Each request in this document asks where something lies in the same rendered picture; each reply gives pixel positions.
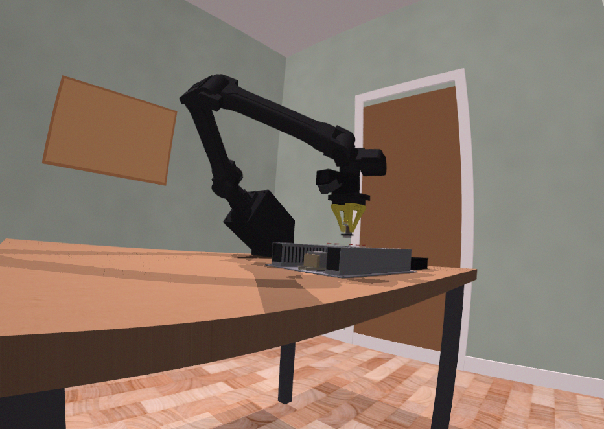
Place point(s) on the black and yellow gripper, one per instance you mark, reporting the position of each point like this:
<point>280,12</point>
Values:
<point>348,202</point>

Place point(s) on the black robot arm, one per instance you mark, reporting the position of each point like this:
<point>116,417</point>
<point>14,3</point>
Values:
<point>221,91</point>

